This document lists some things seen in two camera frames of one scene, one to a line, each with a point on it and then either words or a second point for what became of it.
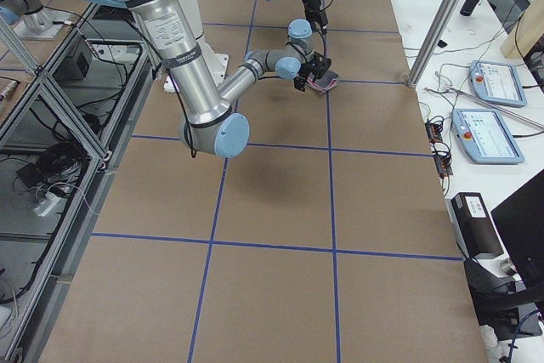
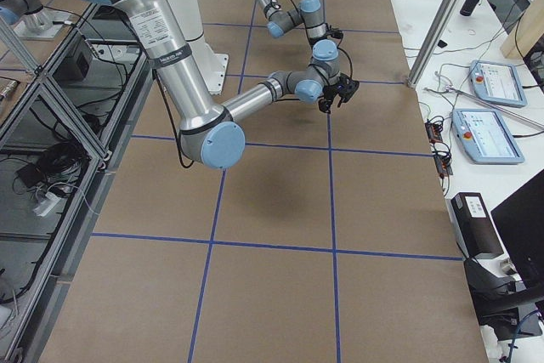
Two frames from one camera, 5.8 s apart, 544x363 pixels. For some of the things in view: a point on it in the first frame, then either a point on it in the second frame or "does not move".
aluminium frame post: x=444 y=19 does not move
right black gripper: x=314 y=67 to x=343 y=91
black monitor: x=520 y=221 does not move
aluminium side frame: x=57 y=156 does not move
